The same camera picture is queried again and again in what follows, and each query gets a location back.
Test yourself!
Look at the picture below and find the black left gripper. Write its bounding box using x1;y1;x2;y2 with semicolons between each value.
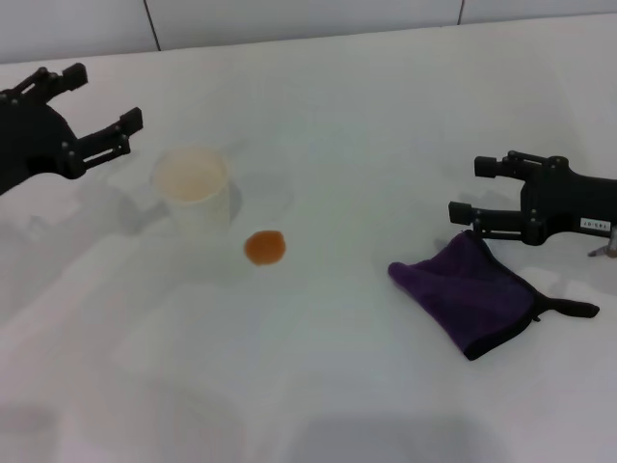
0;62;146;197

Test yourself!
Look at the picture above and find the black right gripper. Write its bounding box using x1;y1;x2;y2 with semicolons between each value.
447;150;617;247

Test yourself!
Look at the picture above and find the purple rag with black trim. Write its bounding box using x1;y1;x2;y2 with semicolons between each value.
388;230;602;363

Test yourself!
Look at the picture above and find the white paper cup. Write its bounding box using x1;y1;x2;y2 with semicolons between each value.
152;146;233;236

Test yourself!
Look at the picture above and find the brown water stain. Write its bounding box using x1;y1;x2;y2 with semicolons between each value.
243;230;289;267

